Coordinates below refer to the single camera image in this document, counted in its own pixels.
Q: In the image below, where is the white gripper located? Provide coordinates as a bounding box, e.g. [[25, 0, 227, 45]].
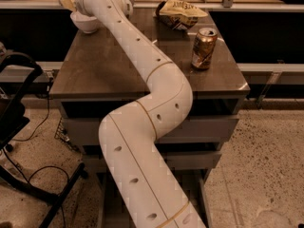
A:
[[60, 0, 99, 16]]

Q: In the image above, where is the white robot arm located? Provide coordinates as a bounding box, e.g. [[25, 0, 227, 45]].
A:
[[60, 0, 206, 228]]

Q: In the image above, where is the white ceramic bowl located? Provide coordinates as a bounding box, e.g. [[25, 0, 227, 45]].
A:
[[70, 11, 101, 34]]

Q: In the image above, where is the grey drawer cabinet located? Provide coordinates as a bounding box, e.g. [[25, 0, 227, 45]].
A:
[[48, 7, 251, 228]]

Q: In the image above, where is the crumpled chip bag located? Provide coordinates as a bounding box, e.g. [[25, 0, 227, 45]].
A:
[[155, 0, 207, 30]]

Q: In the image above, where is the top grey drawer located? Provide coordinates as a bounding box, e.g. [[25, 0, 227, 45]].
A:
[[63, 115, 238, 146]]

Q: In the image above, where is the grey drawer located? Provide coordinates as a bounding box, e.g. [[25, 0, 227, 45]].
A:
[[83, 151, 221, 173], [63, 115, 238, 146]]

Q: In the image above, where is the gold soda can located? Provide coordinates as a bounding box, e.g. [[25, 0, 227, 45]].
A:
[[191, 28, 218, 70]]

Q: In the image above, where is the middle grey drawer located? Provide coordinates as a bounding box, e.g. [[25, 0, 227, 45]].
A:
[[83, 151, 221, 173]]

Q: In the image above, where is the bottom open drawer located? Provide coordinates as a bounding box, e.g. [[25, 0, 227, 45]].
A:
[[97, 170, 213, 228]]

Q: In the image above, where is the black floor cable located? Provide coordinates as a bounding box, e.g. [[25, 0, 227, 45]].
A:
[[12, 79, 70, 228]]

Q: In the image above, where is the black chair frame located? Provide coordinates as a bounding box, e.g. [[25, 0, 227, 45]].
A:
[[0, 49, 89, 228]]

